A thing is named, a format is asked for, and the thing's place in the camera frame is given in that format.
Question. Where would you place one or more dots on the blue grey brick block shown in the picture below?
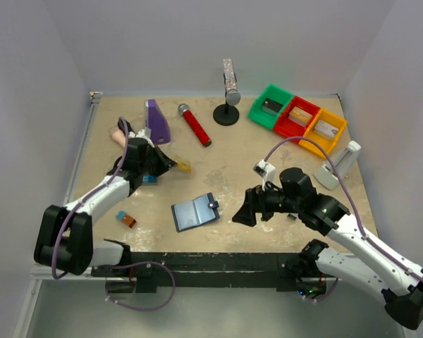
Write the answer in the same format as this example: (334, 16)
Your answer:
(150, 180)

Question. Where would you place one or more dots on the red microphone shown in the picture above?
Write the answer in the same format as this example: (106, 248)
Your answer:
(186, 113)

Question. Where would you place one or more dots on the black microphone stand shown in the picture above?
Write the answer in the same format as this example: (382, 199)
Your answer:
(226, 115)

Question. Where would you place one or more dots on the red storage bin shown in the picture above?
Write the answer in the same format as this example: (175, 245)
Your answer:
(287, 128)

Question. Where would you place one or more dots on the purple metronome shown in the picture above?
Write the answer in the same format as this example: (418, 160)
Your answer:
(156, 121)

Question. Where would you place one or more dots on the blue leather card holder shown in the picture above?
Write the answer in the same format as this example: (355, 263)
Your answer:
(194, 213)

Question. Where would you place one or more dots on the white grey metronome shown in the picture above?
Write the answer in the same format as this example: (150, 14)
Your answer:
(343, 161)

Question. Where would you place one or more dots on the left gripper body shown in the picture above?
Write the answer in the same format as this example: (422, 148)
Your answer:
(156, 160)

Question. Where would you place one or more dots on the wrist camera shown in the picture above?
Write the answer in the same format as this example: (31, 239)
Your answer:
(144, 133)
(266, 171)

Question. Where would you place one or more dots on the black microphone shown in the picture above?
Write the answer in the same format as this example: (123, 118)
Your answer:
(121, 124)

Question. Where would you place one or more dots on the white card in yellow bin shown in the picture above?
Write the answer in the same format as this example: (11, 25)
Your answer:
(325, 130)

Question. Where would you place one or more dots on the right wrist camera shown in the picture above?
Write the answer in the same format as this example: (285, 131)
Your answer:
(266, 171)

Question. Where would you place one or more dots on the glitter microphone on stand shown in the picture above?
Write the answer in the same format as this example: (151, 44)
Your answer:
(232, 94)

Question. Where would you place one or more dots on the orange blue toy brick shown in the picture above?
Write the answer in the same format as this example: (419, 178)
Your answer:
(126, 219)

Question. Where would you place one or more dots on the aluminium front frame rail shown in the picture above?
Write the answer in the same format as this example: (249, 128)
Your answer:
(308, 263)

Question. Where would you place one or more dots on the green storage bin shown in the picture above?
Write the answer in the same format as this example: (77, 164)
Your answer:
(272, 92)

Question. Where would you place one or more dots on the pink microphone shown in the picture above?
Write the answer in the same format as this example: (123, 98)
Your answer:
(118, 137)

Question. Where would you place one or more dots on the gold VIP card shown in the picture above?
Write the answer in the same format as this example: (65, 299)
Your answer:
(183, 164)

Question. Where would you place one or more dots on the dark card in green bin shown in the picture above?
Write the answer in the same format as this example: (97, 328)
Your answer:
(271, 107)

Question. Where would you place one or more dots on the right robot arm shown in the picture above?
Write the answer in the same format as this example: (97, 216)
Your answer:
(402, 297)

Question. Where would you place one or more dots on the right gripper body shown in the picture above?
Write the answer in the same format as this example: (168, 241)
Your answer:
(252, 203)

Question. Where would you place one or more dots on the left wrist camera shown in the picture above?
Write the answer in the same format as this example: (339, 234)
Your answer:
(144, 133)

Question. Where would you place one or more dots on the yellow storage bin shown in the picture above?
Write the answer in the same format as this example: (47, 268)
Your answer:
(333, 119)

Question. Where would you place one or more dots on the tan card in red bin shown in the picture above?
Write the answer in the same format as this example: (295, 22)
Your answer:
(299, 116)

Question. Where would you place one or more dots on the aluminium frame rail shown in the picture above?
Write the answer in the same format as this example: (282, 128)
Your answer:
(95, 98)
(308, 263)

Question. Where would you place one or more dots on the aluminium left frame rail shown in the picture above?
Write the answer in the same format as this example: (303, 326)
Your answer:
(95, 98)

